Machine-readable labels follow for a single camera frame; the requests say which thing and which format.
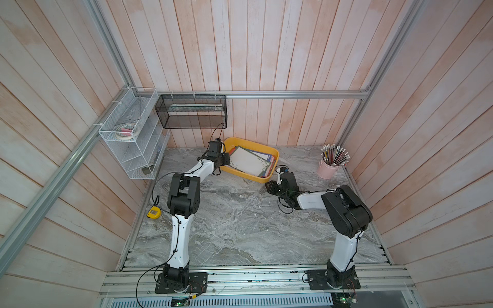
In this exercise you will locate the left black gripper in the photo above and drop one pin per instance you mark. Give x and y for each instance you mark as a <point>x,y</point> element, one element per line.
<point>226,159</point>

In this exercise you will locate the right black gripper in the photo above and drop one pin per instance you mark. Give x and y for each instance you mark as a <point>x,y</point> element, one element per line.
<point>272,184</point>

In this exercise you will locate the yellow plastic storage tray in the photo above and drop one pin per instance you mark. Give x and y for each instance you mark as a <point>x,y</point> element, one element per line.
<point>251,160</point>

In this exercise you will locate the green floral stationery paper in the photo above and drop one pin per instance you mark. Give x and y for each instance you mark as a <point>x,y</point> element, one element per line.
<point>248,161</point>

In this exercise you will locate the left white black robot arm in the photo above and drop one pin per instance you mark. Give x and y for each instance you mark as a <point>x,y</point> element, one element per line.
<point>183,203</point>

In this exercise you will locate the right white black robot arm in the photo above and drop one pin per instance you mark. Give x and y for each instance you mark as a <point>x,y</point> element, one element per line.
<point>349,216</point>

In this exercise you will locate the pink pencil cup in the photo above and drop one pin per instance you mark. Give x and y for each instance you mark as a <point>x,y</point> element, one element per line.
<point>326,171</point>

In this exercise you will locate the bundle of pencils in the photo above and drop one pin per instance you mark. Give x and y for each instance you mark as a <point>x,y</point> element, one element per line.
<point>335,155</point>

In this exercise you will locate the yellow tape measure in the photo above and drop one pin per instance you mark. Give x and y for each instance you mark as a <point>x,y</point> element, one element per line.
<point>155,211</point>

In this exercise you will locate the tape roll on shelf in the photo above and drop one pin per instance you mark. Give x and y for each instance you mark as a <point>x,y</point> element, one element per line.
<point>126,131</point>

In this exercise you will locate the black mesh wall basket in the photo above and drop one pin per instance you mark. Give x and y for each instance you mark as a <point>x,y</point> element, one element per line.
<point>192,111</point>

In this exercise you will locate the white wire wall shelf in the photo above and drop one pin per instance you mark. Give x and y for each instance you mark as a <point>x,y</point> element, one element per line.
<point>141,156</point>

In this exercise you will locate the horizontal aluminium frame bar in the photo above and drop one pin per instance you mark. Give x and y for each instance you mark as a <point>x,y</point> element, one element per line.
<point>338,94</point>

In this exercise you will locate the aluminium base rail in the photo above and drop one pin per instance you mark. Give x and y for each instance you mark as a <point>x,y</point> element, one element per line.
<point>260,280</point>

